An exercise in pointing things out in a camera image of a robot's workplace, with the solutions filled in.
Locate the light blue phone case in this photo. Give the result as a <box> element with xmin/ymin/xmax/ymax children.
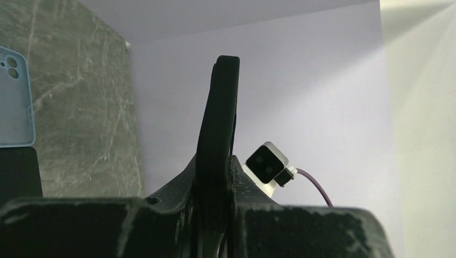
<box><xmin>1</xmin><ymin>46</ymin><xmax>35</xmax><ymax>148</ymax></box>

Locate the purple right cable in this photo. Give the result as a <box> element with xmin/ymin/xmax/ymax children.
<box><xmin>295</xmin><ymin>168</ymin><xmax>335</xmax><ymax>209</ymax></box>

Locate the black phone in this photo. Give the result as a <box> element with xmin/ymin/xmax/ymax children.
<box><xmin>195</xmin><ymin>55</ymin><xmax>240</xmax><ymax>257</ymax></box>

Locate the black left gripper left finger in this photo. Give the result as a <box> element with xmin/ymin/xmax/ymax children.
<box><xmin>1</xmin><ymin>160</ymin><xmax>195</xmax><ymax>257</ymax></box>

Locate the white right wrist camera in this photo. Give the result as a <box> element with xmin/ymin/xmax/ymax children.
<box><xmin>241</xmin><ymin>141</ymin><xmax>297</xmax><ymax>197</ymax></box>

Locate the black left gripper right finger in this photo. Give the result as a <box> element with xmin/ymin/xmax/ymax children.
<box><xmin>226</xmin><ymin>156</ymin><xmax>394</xmax><ymax>257</ymax></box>

